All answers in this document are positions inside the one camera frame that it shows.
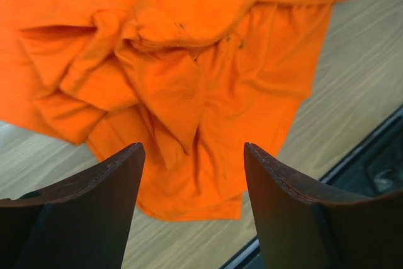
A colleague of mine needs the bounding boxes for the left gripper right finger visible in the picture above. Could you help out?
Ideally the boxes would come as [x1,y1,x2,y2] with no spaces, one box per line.
[244,143,402,268]

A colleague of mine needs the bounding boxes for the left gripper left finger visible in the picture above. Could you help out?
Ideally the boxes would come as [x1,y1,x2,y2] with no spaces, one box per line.
[1,143,145,268]

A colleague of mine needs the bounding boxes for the orange t-shirt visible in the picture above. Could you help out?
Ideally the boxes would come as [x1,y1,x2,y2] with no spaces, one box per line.
[1,0,344,221]

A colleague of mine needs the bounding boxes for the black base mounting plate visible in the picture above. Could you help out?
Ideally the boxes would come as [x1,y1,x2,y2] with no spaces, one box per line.
[225,111,402,268]

